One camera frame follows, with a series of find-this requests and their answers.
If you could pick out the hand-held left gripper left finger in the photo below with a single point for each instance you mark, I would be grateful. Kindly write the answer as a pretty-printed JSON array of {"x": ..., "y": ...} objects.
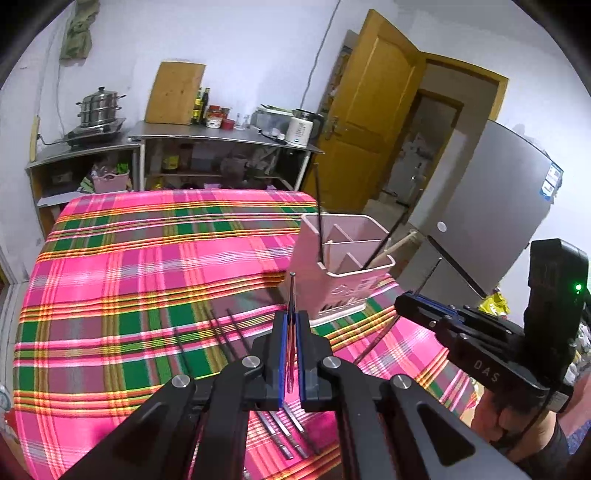
[{"x": 282, "y": 350}]

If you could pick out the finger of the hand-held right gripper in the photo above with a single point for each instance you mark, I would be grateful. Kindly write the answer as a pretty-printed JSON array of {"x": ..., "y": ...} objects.
[
  {"x": 480, "y": 321},
  {"x": 415, "y": 311}
]

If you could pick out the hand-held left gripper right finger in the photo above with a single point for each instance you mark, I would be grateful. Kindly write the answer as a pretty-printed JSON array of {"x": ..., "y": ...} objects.
[{"x": 302, "y": 350}]

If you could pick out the grey metal chopstick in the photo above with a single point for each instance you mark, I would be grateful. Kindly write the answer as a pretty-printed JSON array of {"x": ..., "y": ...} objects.
[{"x": 292, "y": 295}]

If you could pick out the wooden chopstick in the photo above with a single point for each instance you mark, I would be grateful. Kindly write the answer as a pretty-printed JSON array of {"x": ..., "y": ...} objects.
[{"x": 401, "y": 242}]

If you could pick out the pink plastic utensil holder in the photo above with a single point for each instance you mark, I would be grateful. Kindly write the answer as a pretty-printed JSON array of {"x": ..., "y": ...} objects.
[{"x": 341, "y": 290}]

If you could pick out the person's right hand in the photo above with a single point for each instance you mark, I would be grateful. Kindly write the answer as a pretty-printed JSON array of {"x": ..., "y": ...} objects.
[{"x": 503, "y": 415}]

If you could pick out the yellow snack bag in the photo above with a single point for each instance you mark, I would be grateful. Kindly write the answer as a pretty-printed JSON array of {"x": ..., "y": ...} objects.
[{"x": 494, "y": 307}]

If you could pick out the silver refrigerator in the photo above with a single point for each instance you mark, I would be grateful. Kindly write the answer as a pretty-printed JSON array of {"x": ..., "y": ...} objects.
[{"x": 485, "y": 194}]

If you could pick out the pink plaid tablecloth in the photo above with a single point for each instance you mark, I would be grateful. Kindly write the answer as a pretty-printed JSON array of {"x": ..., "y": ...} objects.
[{"x": 115, "y": 277}]

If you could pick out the yellow wooden door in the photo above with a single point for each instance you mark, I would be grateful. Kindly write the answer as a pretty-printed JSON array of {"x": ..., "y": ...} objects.
[{"x": 369, "y": 115}]

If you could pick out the white electric kettle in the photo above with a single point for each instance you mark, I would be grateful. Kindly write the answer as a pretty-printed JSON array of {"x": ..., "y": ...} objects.
[{"x": 300, "y": 131}]

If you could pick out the yellow can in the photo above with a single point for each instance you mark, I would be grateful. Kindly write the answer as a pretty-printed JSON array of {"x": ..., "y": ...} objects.
[{"x": 171, "y": 164}]

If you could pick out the clear glass cup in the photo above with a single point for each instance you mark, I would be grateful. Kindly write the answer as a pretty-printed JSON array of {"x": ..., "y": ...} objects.
[{"x": 242, "y": 122}]

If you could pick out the red round container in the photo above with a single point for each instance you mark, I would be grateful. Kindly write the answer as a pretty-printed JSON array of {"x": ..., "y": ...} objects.
[{"x": 228, "y": 123}]

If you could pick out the tall steel counter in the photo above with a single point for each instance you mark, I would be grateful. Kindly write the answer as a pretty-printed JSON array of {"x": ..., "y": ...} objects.
[{"x": 194, "y": 134}]

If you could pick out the pink plastic basket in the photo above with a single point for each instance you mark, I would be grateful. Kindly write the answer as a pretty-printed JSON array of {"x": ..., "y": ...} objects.
[{"x": 111, "y": 183}]

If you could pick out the dark oil bottle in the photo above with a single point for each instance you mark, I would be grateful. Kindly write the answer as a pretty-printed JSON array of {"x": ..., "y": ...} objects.
[
  {"x": 197, "y": 108},
  {"x": 206, "y": 108}
]

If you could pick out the bamboo cutting board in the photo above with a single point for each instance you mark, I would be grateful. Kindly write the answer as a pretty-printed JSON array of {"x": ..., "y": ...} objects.
[{"x": 173, "y": 94}]

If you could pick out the black cooktop stove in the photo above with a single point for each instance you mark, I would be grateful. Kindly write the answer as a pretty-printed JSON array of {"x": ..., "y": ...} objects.
[{"x": 92, "y": 136}]

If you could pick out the low steel counter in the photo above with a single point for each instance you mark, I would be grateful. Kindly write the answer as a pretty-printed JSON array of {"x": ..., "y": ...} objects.
[{"x": 64, "y": 156}]

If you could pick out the steel steamer pot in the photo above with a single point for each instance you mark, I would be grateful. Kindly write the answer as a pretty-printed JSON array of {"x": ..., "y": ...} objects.
[{"x": 99, "y": 108}]

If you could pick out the beige power strip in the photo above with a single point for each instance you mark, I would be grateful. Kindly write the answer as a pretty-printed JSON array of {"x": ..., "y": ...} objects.
[{"x": 34, "y": 138}]

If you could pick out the olive green hanging cloth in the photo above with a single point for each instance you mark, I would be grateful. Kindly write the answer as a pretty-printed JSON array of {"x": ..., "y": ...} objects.
[{"x": 78, "y": 37}]

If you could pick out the wooden door frame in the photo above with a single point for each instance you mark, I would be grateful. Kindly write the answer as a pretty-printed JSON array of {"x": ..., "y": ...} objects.
[{"x": 461, "y": 69}]

